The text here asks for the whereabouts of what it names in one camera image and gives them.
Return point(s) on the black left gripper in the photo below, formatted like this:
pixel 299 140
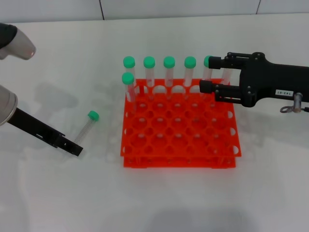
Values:
pixel 31 123

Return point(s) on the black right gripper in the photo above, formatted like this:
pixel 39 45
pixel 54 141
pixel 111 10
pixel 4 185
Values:
pixel 272 77

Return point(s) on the green capped clear test tube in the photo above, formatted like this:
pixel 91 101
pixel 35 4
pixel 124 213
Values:
pixel 128 77
pixel 205 61
pixel 93 115
pixel 129 61
pixel 169 62
pixel 149 62
pixel 226 75
pixel 190 62

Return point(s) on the orange plastic test tube rack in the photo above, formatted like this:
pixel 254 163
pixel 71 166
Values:
pixel 178 165

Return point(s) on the grey metal right gripper plug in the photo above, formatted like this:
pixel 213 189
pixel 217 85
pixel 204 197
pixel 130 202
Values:
pixel 297 102

